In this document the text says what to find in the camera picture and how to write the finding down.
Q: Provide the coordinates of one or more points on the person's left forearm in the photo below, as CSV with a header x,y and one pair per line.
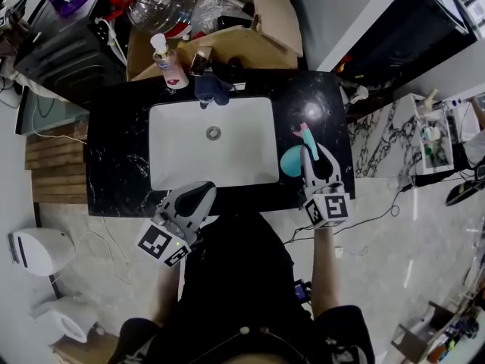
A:
x,y
166,294

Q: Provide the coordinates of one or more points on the dark blue cloth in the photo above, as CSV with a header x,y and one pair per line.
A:
x,y
212,87

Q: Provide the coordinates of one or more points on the small black bottle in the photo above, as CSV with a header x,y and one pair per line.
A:
x,y
235,72

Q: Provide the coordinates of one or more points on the white marble pattern cabinet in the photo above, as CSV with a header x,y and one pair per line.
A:
x,y
382,142

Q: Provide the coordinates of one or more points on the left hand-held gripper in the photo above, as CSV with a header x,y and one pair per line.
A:
x,y
157,241

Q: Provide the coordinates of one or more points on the person's black shirt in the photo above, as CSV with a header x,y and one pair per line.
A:
x,y
235,279

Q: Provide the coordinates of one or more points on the wooden slatted step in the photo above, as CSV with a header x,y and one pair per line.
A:
x,y
53,169

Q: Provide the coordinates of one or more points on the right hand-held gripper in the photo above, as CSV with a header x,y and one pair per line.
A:
x,y
329,207

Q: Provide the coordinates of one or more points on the white sink basin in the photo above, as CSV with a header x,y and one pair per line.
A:
x,y
227,157

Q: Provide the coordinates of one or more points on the black drawer cabinet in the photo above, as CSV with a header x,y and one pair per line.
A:
x,y
72,59

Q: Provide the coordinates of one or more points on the person's right forearm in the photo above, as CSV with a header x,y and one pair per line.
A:
x,y
326,271

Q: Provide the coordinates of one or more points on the large black cabinet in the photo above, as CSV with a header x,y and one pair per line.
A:
x,y
409,48

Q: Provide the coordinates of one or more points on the large open cardboard box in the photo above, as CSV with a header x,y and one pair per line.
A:
x,y
227,48

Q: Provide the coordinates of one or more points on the grey platform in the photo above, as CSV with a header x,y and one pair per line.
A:
x,y
57,114

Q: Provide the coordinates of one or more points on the black belt device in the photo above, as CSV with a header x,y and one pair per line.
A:
x,y
302,290

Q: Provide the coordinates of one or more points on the small cardboard box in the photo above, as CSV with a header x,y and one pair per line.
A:
x,y
91,349

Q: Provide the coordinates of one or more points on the clear pump soap bottle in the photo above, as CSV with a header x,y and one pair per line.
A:
x,y
170,64

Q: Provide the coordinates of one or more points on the clear plastic bottle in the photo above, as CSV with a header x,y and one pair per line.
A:
x,y
159,4

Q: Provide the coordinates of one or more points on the white lidded bin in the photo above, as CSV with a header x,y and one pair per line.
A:
x,y
41,250

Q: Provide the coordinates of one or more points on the white toilet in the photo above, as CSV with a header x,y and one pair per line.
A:
x,y
64,319

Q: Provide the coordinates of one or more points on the black marble table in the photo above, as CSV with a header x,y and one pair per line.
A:
x,y
113,146

